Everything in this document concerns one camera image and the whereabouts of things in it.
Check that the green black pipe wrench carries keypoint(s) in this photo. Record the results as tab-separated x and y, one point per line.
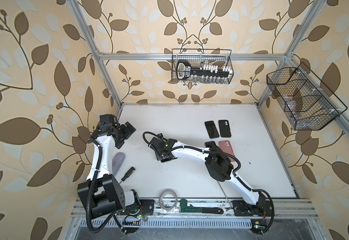
185	208

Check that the clear tape roll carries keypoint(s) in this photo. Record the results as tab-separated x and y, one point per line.
168	200

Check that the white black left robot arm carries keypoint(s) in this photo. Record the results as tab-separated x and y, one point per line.
101	194

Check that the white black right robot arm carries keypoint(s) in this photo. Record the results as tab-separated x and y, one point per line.
221	167

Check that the black socket set holder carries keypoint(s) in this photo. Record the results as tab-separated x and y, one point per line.
184	70

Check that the grey fabric pouch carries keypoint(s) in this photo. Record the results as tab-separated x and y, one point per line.
117	162

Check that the black wire basket right wall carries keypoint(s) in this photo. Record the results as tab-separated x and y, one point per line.
308	103

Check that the pink phone case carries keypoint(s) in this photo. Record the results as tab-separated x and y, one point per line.
226	147

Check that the black wire basket wall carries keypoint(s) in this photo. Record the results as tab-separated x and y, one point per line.
207	56
308	103

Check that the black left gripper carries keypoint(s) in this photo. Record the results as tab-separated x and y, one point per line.
127	130

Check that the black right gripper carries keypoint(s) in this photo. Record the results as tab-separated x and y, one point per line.
158	156

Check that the thin metal rod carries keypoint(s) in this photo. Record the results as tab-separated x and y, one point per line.
226	198

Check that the black phone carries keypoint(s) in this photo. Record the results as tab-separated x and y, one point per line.
211	129

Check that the black wire basket back wall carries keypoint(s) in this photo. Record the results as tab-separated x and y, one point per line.
207	56

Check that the black phone case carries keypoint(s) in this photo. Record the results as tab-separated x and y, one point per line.
224	128

